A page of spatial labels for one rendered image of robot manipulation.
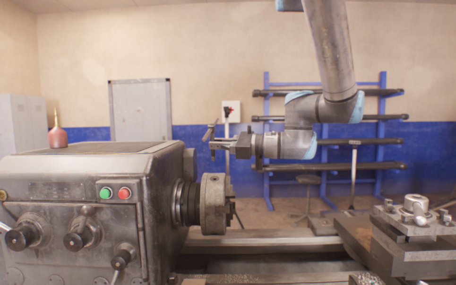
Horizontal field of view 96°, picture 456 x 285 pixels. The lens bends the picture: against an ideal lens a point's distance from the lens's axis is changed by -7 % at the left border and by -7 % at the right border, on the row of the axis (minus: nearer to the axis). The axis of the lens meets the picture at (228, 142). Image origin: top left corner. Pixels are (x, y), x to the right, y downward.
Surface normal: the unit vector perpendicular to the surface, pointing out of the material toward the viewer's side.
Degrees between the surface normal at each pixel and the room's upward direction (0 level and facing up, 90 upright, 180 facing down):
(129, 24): 90
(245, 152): 109
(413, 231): 90
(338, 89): 129
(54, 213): 90
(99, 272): 90
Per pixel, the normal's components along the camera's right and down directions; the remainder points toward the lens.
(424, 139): -0.02, 0.11
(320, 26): -0.52, 0.72
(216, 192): -0.03, -0.57
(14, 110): 1.00, -0.01
